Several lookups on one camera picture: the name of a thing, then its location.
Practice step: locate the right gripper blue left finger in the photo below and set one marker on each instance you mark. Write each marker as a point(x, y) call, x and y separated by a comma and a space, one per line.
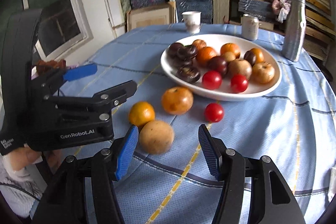
point(124, 149)

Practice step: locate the white paper cup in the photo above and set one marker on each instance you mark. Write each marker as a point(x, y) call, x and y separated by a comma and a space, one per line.
point(192, 20)

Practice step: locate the pink crumpled cloth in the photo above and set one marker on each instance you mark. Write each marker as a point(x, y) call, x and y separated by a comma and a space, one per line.
point(281, 9)

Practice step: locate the wooden framed panel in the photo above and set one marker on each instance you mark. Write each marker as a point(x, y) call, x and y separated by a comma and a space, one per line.
point(163, 14)

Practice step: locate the silver metal bottle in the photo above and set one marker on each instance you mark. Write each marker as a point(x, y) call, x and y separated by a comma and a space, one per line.
point(294, 31)

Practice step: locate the dark brown mangosteen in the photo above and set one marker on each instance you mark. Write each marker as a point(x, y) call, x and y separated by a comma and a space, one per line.
point(187, 52)
point(189, 74)

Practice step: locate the yellow-orange persimmon fruit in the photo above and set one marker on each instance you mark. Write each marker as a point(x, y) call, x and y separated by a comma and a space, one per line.
point(141, 113)

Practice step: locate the white beverage can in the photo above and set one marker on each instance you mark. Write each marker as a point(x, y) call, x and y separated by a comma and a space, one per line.
point(249, 27)

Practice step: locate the brown kiwi-like fruit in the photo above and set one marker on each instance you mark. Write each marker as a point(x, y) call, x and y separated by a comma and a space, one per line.
point(240, 67)

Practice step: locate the pale striped small apple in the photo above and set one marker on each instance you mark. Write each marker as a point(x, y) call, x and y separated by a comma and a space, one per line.
point(262, 73)

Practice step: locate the dark mangosteen hidden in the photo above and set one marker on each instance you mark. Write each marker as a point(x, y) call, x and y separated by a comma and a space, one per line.
point(250, 56)

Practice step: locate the brown plush toy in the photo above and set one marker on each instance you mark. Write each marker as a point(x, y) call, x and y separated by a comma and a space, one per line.
point(45, 66)

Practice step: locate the grey sleeved left forearm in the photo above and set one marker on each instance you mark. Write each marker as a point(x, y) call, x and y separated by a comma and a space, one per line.
point(21, 189)

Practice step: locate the red cherry tomato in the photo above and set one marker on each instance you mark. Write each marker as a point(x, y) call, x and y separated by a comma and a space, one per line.
point(214, 112)
point(211, 80)
point(239, 83)

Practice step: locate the small orange tomato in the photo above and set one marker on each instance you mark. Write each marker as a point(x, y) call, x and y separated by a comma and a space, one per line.
point(259, 55)

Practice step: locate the dark red plum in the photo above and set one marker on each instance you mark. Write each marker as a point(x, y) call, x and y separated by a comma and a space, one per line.
point(173, 48)
point(218, 64)

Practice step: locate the red cherry tomato front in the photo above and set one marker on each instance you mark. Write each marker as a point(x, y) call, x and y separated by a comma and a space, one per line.
point(214, 112)

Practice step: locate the small tan longan fruit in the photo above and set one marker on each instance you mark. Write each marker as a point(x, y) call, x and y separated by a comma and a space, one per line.
point(228, 56)

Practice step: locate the tan round pear large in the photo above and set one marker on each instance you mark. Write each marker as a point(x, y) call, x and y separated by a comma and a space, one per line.
point(156, 137)

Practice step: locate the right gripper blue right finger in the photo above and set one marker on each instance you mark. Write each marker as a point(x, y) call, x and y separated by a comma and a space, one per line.
point(213, 150)

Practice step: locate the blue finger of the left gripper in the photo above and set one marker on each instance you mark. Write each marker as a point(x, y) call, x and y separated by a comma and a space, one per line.
point(80, 72)
point(115, 94)

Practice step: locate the person's left hand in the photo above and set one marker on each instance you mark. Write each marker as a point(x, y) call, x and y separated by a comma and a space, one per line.
point(25, 156)

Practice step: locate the large white oval plate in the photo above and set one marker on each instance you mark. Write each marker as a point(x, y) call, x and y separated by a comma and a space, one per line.
point(224, 92)

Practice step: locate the large orange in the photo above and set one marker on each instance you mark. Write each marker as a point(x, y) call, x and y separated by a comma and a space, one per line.
point(204, 55)
point(231, 47)

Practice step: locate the crumpled white tissue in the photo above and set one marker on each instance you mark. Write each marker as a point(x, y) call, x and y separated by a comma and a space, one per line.
point(332, 185)

